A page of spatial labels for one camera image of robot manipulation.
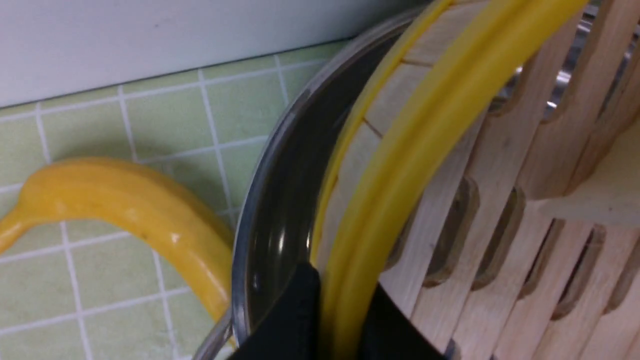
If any green checkered tablecloth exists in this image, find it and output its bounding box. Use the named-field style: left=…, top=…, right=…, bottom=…
left=0, top=41, right=345, bottom=360

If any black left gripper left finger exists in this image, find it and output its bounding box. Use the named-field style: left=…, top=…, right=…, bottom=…
left=230, top=262, right=320, bottom=360

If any stainless steel two-handled pot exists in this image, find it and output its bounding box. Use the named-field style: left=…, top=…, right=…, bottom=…
left=192, top=0, right=640, bottom=360

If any bamboo steamer basket yellow rim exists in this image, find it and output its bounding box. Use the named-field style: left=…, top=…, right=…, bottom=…
left=311, top=0, right=640, bottom=360

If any yellow banana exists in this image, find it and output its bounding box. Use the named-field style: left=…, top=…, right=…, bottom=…
left=0, top=157, right=234, bottom=322

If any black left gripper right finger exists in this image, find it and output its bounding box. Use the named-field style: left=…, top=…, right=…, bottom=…
left=356, top=284, right=461, bottom=360

